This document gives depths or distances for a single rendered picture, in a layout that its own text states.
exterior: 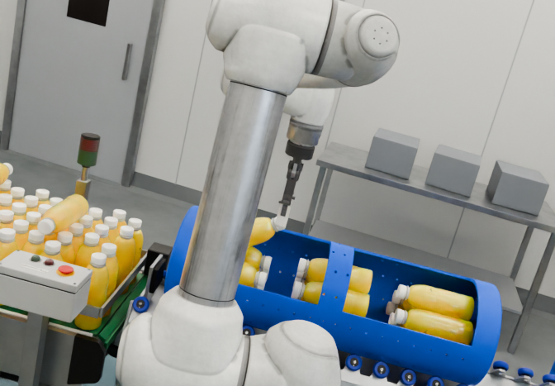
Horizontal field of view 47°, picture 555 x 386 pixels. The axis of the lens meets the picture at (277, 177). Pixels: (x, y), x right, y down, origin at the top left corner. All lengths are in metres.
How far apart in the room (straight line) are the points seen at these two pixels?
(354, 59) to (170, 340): 0.55
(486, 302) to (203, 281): 0.91
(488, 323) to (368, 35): 0.96
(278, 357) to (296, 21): 0.56
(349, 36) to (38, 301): 0.99
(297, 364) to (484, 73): 4.02
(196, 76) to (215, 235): 4.20
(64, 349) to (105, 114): 3.90
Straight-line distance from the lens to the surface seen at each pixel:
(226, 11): 1.05
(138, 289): 2.03
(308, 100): 1.61
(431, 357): 1.76
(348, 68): 1.07
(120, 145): 5.52
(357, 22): 1.04
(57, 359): 1.83
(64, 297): 1.60
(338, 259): 1.71
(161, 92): 5.35
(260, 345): 1.15
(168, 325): 1.10
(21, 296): 1.65
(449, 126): 4.97
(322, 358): 1.12
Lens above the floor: 1.84
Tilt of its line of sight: 16 degrees down
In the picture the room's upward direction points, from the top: 14 degrees clockwise
